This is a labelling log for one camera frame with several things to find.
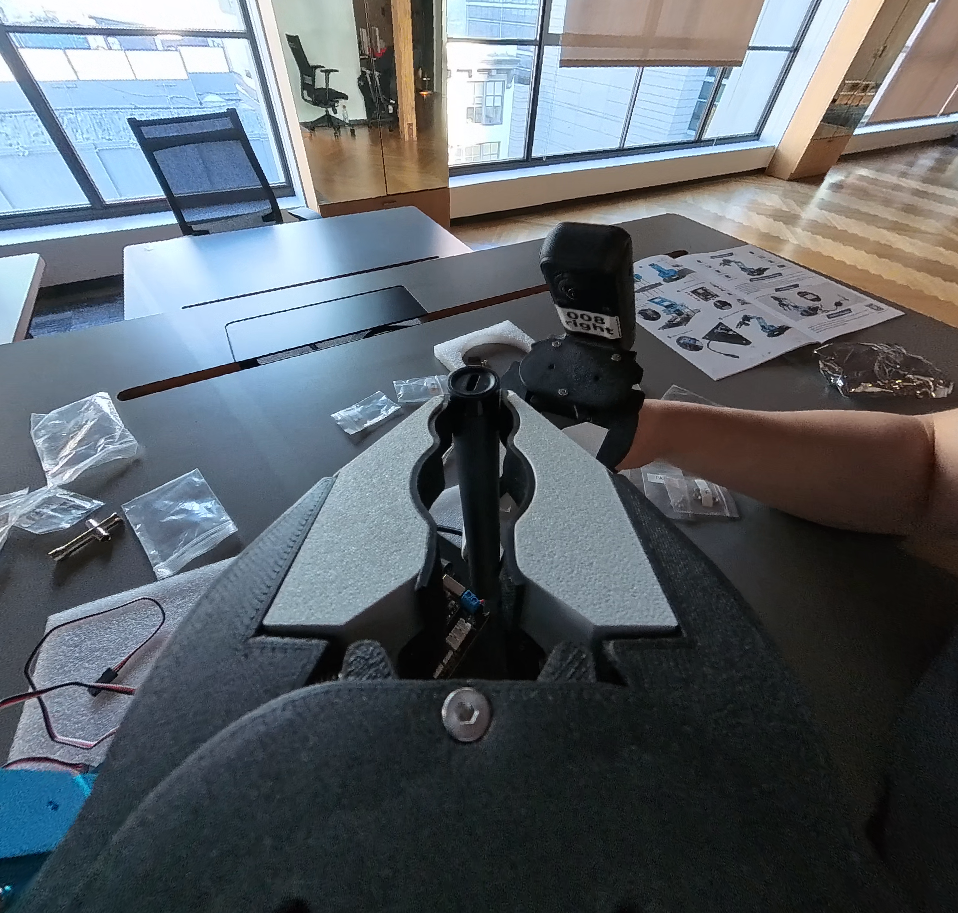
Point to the black tube part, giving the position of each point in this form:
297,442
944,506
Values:
479,494

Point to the person's right forearm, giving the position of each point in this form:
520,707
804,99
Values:
786,464

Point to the white desk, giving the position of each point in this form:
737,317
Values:
15,292

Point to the white foam piece with hole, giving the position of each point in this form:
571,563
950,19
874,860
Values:
456,348

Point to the small clear parts bag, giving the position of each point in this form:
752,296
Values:
685,395
367,411
419,389

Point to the printed instruction manual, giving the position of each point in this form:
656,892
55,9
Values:
763,307

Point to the black circuit board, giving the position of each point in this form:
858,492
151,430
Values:
460,625

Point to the beige window blind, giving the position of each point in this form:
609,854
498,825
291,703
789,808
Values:
658,7

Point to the clear plastic zip bag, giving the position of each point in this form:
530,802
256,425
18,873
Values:
45,510
179,520

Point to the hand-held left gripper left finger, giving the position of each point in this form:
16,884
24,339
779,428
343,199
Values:
344,546

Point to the white foam sheet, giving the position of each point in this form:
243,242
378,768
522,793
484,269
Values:
90,628

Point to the blue and black hobby robot base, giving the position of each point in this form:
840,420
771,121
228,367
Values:
37,816

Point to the metal socket wrench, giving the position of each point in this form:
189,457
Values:
82,539

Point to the clear bag with white part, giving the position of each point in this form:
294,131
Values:
688,494

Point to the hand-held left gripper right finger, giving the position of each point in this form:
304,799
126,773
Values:
591,539

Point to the crumpled clear plastic bag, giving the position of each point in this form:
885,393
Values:
82,434

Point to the black mesh office chair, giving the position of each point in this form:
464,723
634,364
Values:
202,172

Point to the silver foil bag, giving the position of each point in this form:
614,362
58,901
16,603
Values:
876,370

